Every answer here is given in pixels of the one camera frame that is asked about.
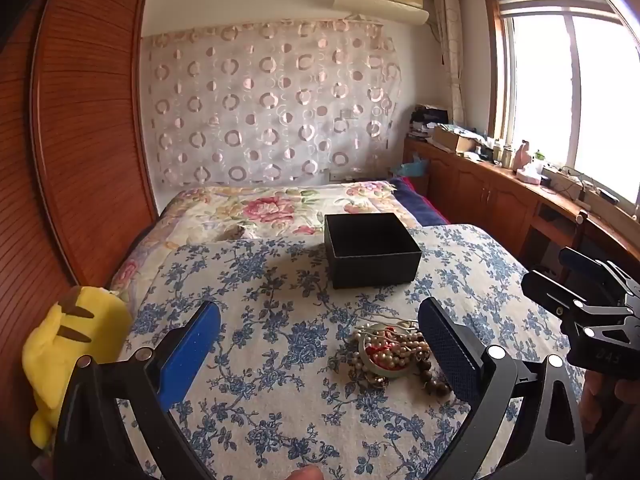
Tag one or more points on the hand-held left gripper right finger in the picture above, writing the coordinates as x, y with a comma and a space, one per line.
447, 350

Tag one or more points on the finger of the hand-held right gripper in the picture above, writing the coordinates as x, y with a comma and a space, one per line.
580, 260
542, 286

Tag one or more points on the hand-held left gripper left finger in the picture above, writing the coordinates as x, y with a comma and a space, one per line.
192, 350

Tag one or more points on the silver wavy hair comb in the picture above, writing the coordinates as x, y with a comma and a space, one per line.
387, 322

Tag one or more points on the black square box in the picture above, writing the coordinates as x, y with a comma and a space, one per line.
372, 255

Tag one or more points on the person's right hand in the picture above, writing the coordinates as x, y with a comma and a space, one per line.
622, 400

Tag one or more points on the person's left hand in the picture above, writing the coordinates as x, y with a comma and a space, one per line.
306, 473

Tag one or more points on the wooden chair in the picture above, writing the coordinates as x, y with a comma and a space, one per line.
575, 245

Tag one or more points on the blue floral blanket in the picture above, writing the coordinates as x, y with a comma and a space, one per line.
280, 360

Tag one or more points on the long wooden cabinet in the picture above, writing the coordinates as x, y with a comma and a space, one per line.
480, 195

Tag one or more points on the pink figurine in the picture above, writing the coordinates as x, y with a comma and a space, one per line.
525, 156

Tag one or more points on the yellow plush toy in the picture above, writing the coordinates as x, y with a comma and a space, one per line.
75, 340

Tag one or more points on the dark blue blanket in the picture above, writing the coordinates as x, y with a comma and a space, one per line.
417, 205

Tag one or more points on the pink floral quilt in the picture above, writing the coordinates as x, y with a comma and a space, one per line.
260, 210

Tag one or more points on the wooden framed window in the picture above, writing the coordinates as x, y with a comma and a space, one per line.
570, 90

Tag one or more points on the open cardboard box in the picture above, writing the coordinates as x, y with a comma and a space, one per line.
452, 139

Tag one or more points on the pile of dark clutter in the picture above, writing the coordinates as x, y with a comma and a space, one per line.
425, 120

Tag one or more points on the white patterned window curtain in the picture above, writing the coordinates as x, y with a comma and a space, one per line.
452, 60

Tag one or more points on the sheer circle-patterned curtain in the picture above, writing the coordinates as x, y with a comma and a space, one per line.
270, 105

